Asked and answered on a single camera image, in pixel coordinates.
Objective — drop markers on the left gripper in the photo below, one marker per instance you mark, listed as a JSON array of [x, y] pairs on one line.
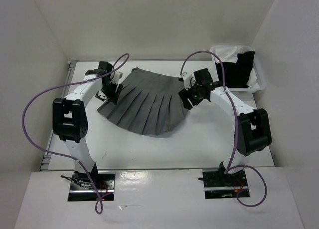
[[111, 97]]

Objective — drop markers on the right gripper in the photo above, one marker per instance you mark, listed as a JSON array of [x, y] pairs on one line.
[[184, 95]]

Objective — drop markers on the grey pleated skirt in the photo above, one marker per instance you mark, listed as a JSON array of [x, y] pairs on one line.
[[148, 104]]

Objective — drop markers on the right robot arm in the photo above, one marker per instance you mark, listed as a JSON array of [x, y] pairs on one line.
[[252, 129]]

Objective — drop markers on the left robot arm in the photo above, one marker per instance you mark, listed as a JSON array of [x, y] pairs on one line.
[[69, 117]]

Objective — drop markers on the black skirt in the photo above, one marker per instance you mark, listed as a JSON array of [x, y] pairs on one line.
[[238, 73]]

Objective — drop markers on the white skirt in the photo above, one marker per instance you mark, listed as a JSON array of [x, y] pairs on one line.
[[220, 72]]

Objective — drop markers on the white plastic basket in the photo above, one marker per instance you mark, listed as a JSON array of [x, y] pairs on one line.
[[257, 80]]

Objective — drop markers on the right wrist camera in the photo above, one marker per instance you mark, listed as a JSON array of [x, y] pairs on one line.
[[188, 79]]

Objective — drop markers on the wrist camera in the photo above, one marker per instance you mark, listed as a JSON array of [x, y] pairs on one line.
[[115, 77], [188, 79]]

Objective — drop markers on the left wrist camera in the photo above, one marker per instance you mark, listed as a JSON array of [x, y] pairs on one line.
[[115, 77]]

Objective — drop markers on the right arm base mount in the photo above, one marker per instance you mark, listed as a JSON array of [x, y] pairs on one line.
[[218, 186]]

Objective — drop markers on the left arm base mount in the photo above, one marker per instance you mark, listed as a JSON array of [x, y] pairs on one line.
[[81, 190]]

